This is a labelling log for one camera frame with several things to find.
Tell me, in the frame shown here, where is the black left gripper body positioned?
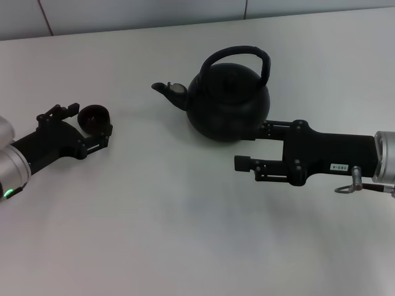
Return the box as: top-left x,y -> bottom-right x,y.
10,113 -> 91,176

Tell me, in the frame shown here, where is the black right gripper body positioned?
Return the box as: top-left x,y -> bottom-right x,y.
282,119 -> 379,187

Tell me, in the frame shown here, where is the small black teacup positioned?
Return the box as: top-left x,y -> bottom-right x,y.
77,104 -> 112,135

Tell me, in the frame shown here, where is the black round teapot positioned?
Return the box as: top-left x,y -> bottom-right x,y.
151,45 -> 272,142

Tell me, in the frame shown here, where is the right gripper plug cable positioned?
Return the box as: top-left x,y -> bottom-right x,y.
335,166 -> 395,197

